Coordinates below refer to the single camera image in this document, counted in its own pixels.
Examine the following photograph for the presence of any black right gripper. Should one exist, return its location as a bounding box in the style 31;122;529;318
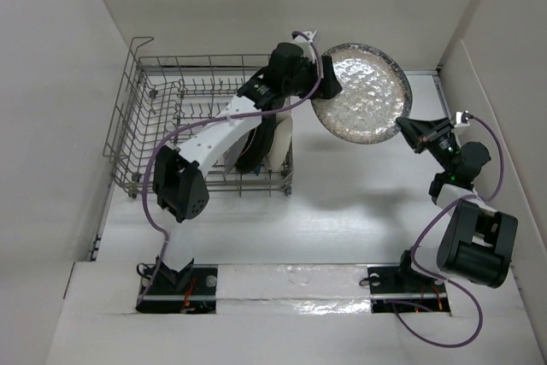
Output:
396;115;458;173

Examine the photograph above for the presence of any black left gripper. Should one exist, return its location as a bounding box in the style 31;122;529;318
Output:
283;56;340;101

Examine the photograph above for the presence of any speckled beige round plate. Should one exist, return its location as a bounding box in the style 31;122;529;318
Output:
311;43;413;144

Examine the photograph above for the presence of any cream divided plate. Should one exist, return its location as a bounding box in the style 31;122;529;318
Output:
264;109;293;172

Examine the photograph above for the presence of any grey plate with gold tree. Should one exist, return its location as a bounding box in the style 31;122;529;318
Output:
224;144;241;174

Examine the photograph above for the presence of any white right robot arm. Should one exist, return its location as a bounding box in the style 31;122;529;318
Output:
396;111;518;288

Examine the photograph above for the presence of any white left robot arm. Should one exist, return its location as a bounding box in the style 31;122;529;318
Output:
143;31;341;223

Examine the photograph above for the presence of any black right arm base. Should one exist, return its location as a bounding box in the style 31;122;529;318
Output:
359;250;450;314

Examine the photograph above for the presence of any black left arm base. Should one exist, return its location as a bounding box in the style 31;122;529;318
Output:
136;261;218;315

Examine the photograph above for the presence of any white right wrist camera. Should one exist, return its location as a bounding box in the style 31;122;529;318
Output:
452;110;473;129

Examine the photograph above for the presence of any grey wire dish rack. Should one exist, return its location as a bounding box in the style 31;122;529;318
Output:
103;37;269;199

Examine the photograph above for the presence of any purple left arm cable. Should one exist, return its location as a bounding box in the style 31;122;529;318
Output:
138;30;324;297

